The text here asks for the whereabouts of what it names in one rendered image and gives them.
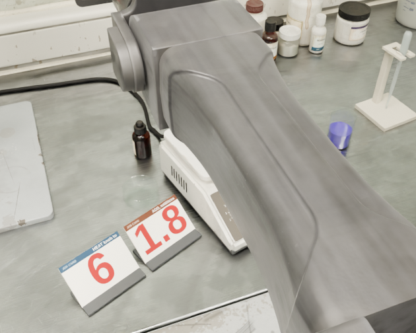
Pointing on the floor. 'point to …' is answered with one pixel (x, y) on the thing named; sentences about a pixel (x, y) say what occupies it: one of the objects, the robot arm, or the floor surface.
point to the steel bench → (175, 272)
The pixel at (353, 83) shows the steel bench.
